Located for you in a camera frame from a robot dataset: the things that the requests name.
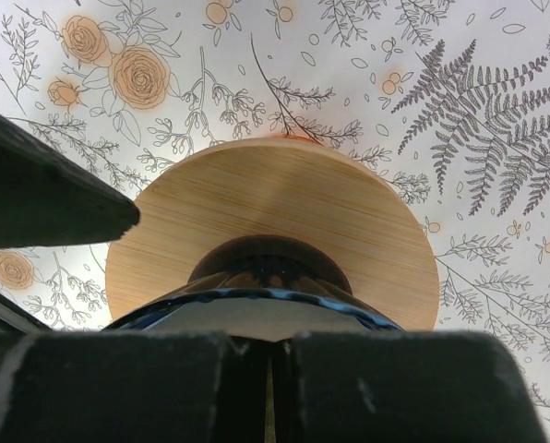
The floral table mat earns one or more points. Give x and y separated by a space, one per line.
447 101

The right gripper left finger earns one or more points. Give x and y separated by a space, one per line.
129 387

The orange glass dripper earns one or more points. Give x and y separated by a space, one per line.
298 138

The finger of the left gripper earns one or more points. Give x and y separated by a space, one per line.
47 200

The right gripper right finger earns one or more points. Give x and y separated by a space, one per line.
401 387

